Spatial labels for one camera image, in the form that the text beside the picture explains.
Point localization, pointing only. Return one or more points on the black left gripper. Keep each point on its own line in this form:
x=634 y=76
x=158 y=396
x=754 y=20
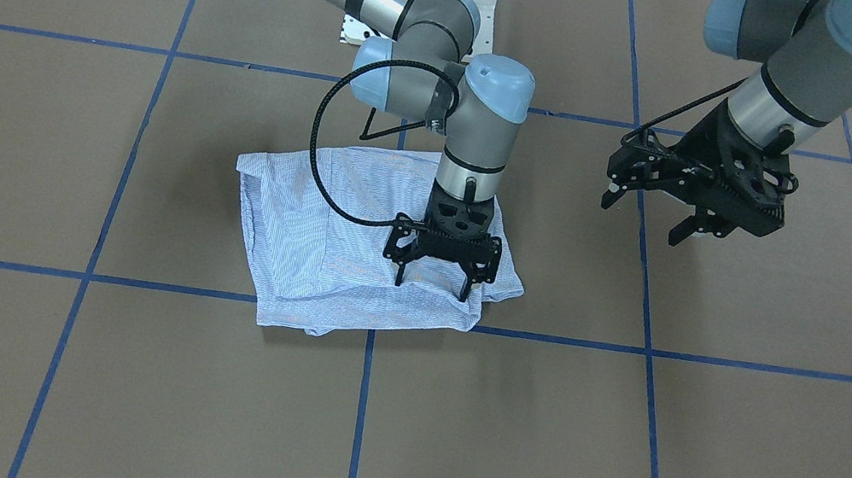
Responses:
x=697 y=146

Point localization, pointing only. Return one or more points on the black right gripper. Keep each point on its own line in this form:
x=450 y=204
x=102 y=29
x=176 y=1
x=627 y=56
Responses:
x=401 y=244

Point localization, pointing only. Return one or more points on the blue striped button shirt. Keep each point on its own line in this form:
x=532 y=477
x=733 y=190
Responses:
x=314 y=270

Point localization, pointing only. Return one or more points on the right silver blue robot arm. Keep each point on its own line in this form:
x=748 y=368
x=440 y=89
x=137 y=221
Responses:
x=420 y=63

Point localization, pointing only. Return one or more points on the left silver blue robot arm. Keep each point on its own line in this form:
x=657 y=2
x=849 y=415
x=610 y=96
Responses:
x=803 y=52

